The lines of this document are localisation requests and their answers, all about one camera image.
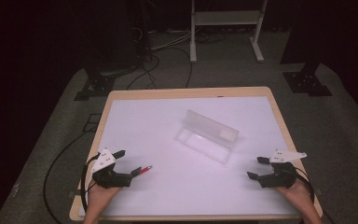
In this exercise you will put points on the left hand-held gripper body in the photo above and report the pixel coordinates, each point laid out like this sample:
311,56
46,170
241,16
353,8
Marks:
115,180

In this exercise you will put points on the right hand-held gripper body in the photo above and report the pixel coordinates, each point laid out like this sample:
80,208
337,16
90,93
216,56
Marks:
279,179

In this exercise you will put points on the red pen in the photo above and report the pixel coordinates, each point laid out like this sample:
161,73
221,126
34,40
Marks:
145,169

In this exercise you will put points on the transparent plastic pencil case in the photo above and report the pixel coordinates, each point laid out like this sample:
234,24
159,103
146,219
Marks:
211,128

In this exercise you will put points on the person's left hand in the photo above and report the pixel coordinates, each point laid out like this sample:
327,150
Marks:
99,194

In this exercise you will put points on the person's right hand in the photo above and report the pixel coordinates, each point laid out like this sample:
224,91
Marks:
300,196

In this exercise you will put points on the white table mat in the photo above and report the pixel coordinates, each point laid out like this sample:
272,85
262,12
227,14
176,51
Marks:
174,186

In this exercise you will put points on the black stand base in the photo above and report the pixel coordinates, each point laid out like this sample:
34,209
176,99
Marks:
307,82
96,85

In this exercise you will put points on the wooden table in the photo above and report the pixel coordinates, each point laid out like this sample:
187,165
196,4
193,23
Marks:
195,92

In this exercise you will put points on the white metal stand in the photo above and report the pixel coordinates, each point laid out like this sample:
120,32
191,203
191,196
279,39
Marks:
227,18

